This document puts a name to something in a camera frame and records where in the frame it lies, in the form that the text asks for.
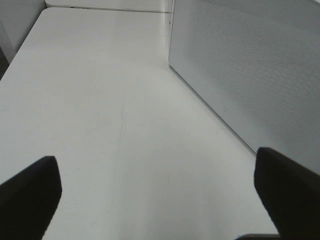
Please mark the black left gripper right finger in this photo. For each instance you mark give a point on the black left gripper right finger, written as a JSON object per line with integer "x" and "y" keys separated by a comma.
{"x": 290, "y": 193}

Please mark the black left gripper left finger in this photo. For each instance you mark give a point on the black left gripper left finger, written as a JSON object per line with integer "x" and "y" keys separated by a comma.
{"x": 29, "y": 200}

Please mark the white microwave door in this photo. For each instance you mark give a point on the white microwave door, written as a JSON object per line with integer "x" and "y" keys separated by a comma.
{"x": 256, "y": 63}

